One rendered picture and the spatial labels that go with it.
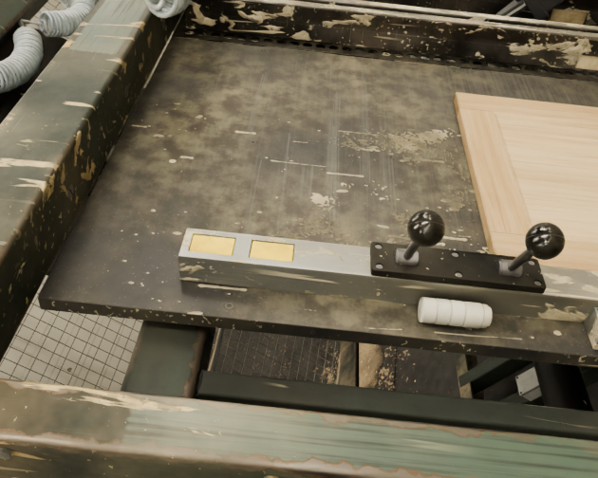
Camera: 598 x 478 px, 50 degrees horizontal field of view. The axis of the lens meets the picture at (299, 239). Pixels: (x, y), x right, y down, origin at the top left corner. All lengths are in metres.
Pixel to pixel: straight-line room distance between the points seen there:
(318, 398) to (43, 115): 0.49
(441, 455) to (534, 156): 0.59
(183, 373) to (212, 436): 0.16
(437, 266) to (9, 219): 0.47
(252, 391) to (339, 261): 0.18
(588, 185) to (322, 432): 0.61
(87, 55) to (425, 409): 0.68
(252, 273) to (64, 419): 0.27
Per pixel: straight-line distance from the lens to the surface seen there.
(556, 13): 1.63
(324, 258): 0.74
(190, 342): 0.75
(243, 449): 0.57
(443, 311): 0.74
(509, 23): 1.39
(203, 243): 0.75
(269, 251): 0.74
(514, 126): 1.13
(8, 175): 0.78
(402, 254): 0.74
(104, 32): 1.09
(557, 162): 1.07
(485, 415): 0.76
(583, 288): 0.81
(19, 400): 0.62
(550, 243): 0.67
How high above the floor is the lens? 1.86
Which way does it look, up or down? 22 degrees down
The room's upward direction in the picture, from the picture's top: 58 degrees counter-clockwise
